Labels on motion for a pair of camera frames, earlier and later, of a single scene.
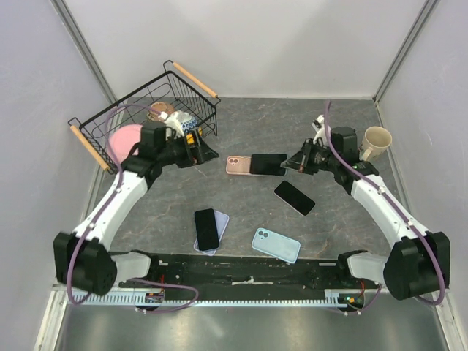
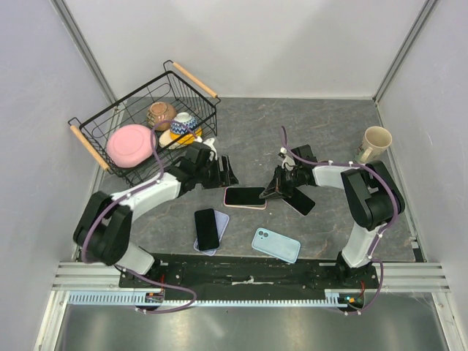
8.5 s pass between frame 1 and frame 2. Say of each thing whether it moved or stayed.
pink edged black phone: stayed
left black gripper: moved
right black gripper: moved
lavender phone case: stayed
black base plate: stayed
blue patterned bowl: stayed
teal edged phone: moved
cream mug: stayed
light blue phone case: stayed
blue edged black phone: stayed
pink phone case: moved
